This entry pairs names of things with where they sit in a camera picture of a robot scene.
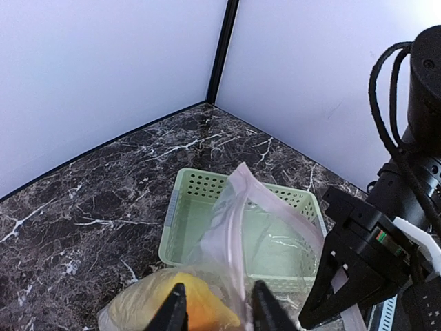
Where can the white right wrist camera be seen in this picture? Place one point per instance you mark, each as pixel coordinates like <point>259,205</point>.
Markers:
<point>428,247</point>

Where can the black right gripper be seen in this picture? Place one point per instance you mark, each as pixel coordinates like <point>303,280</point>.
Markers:
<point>365,259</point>

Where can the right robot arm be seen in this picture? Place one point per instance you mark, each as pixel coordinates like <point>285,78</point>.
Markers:
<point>404,96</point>

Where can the white slotted cable duct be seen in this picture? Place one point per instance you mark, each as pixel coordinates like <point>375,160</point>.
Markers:
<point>388,311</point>

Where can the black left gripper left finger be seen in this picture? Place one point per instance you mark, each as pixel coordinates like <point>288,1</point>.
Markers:
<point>172,315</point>

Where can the light green plastic basket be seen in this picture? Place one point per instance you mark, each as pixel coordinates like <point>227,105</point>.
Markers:
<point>272,250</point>

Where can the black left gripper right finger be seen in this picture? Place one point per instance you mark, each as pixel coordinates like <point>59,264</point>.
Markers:
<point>267,313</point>

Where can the clear dotted zip top bag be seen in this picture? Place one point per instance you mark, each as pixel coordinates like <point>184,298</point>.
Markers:
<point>217,258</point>

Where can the right black frame post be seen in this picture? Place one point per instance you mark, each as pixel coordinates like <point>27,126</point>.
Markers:
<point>221,50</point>

